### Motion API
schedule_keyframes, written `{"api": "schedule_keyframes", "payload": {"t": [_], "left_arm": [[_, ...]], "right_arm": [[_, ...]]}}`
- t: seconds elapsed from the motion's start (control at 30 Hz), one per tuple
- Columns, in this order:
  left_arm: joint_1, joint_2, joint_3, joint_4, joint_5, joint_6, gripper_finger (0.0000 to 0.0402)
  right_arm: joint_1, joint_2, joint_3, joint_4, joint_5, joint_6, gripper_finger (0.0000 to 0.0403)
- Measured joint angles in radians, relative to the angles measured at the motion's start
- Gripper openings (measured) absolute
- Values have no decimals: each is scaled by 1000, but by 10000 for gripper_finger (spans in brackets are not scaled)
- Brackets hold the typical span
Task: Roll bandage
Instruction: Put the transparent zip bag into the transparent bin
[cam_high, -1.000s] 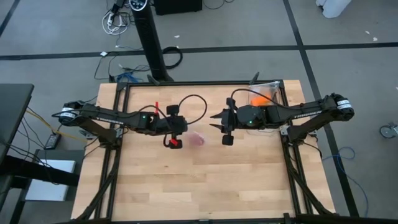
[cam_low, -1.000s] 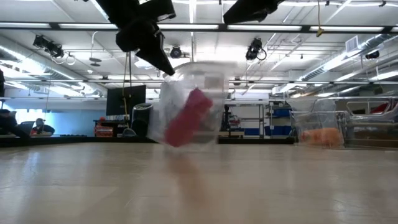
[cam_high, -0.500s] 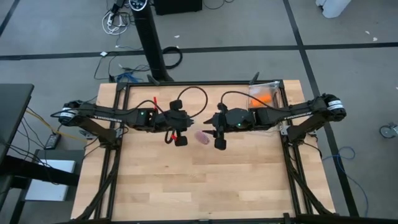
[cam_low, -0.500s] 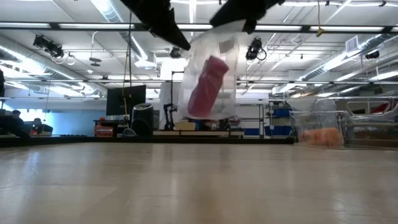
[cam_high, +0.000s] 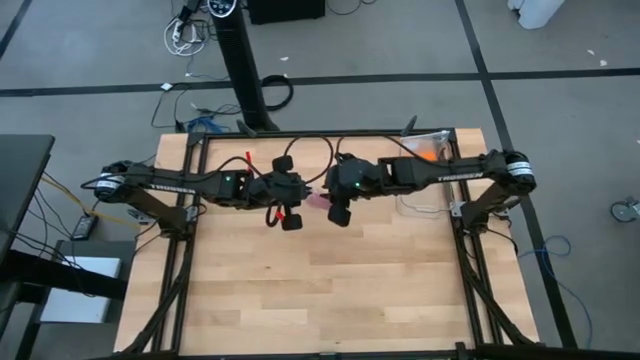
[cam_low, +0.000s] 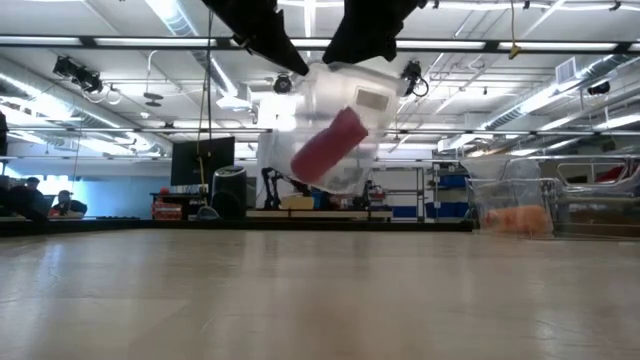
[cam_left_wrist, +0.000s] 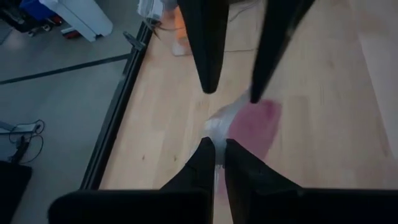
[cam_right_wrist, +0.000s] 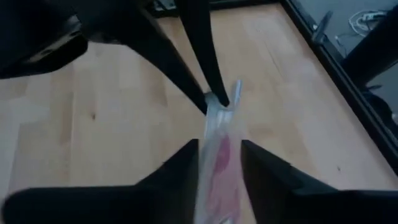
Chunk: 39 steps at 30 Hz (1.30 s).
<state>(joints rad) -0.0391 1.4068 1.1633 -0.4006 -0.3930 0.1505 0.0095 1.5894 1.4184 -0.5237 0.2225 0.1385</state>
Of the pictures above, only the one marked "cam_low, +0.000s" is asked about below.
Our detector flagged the red storage crates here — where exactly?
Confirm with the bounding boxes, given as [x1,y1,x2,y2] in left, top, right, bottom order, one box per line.
[151,199,185,222]

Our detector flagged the clear zip bag with roll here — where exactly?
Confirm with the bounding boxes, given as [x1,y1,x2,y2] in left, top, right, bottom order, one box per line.
[460,155,560,239]

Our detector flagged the person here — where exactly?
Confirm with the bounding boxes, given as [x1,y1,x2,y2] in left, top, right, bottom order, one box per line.
[0,175,51,221]
[49,188,89,219]

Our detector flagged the blue storage bins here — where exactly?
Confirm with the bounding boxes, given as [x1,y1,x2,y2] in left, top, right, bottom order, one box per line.
[424,173,471,219]

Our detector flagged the black mounted camera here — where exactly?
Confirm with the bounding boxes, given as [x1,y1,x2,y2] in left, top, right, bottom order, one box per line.
[52,54,105,95]
[399,59,430,99]
[273,73,294,95]

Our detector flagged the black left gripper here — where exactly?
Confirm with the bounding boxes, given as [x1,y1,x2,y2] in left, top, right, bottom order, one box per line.
[201,0,310,77]

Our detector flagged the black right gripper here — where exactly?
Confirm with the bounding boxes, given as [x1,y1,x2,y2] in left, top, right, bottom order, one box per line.
[322,0,426,65]

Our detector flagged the red storage bin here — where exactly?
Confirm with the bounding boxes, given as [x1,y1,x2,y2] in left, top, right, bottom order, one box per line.
[594,166,626,184]

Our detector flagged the orange bandage roll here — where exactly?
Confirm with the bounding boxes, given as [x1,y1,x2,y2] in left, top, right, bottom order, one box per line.
[482,204,551,236]

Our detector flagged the yellow hanging cord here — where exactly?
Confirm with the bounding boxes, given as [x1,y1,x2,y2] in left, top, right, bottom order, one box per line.
[508,0,524,60]

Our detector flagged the black monitor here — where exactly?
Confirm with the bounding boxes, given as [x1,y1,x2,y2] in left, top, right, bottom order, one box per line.
[170,135,236,188]

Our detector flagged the wooden workbench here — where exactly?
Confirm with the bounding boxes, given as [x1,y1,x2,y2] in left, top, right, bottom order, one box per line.
[247,209,394,220]

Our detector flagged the white ceiling vent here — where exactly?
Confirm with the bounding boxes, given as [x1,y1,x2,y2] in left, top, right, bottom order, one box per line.
[555,56,582,85]

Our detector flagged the tan cardboard box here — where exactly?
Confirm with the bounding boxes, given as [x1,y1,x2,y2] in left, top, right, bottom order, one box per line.
[279,194,316,211]

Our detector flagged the pink elastic bandage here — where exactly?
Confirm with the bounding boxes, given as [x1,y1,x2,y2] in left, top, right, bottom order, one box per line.
[290,105,370,185]

